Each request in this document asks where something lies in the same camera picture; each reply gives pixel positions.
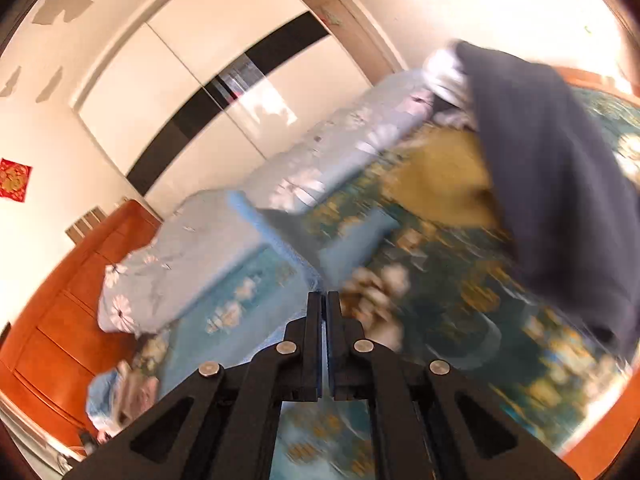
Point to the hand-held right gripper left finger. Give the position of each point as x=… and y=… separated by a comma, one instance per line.
x=314, y=340

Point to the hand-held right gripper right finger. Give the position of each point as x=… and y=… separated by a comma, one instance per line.
x=334, y=340

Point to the dark navy garment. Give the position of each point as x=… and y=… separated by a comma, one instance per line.
x=550, y=170

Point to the teal floral bed sheet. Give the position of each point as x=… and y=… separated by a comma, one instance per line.
x=450, y=320

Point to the light blue floral quilt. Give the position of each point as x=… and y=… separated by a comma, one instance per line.
x=280, y=195

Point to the olive yellow cloth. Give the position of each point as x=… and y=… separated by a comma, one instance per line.
x=442, y=180

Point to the light blue floral pillow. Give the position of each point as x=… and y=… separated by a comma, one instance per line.
x=122, y=400

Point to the orange wooden headboard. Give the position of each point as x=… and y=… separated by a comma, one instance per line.
x=70, y=300

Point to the white sliding wardrobe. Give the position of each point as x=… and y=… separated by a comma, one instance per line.
x=210, y=105

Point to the wooden door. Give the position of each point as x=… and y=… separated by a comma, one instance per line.
x=357, y=30

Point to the red paper wall decoration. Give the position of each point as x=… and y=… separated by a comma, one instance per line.
x=13, y=180

